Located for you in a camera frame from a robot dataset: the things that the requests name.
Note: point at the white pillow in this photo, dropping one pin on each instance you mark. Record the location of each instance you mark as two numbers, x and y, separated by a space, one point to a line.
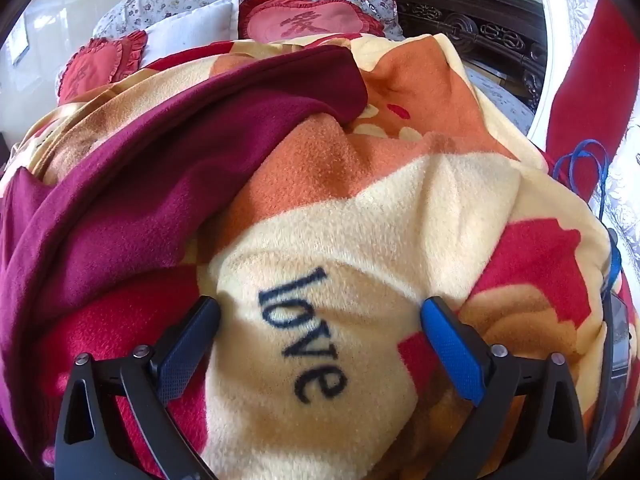
195 30

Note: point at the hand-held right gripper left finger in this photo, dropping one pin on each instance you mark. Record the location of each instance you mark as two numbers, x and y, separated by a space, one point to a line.
186 345

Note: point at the printed fleece blanket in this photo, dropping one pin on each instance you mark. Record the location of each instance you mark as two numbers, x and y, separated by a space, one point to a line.
375 210

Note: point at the maroon fleece garment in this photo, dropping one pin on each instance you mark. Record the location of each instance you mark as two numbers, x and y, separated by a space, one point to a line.
150 185

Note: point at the grey floral bedsheet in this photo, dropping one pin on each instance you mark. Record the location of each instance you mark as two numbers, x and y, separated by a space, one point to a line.
500 100

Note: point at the large red heart pillow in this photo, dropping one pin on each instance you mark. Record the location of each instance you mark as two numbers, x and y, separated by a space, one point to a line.
310 20

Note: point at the dark device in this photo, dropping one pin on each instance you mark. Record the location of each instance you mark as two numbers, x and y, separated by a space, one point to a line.
620 350

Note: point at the white wall switch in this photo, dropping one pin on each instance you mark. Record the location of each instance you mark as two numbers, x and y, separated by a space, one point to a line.
17 42

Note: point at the red and white cloth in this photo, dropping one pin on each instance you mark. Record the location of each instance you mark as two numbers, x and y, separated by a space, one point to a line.
595 60

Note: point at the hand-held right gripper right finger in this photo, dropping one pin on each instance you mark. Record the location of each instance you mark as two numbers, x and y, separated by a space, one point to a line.
454 355

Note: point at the small red heart pillow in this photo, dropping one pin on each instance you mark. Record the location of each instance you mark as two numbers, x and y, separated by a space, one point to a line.
92 67

